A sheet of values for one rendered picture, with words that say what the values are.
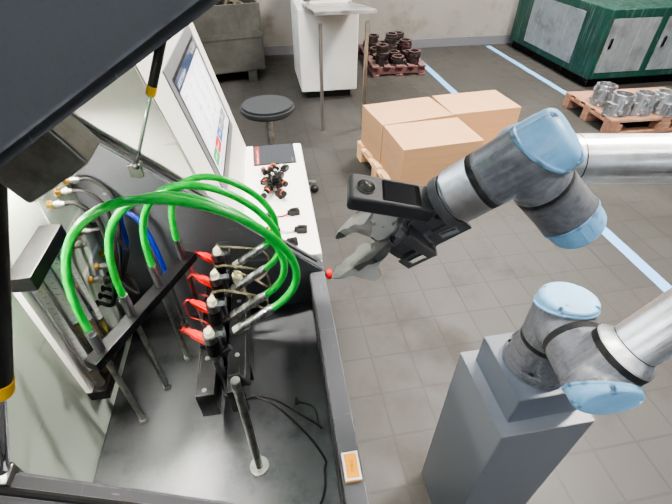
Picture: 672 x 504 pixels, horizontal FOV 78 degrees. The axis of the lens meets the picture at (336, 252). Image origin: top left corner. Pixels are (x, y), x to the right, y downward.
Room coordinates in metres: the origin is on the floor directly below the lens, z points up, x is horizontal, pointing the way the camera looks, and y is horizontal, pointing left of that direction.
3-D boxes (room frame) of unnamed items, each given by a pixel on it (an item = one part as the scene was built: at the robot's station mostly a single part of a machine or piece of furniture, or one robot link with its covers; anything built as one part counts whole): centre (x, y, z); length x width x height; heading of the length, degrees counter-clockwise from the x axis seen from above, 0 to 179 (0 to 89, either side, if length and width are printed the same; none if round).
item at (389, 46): (5.98, -0.72, 0.19); 1.10 x 0.72 x 0.37; 10
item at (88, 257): (0.70, 0.54, 1.20); 0.13 x 0.03 x 0.31; 9
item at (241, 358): (0.62, 0.26, 0.91); 0.34 x 0.10 x 0.15; 9
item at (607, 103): (4.19, -3.10, 0.17); 1.19 x 0.83 x 0.35; 101
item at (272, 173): (1.25, 0.21, 1.01); 0.23 x 0.11 x 0.06; 9
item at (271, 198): (1.21, 0.20, 0.96); 0.70 x 0.22 x 0.03; 9
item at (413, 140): (3.07, -0.91, 0.24); 1.30 x 0.89 x 0.47; 104
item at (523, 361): (0.58, -0.48, 0.95); 0.15 x 0.15 x 0.10
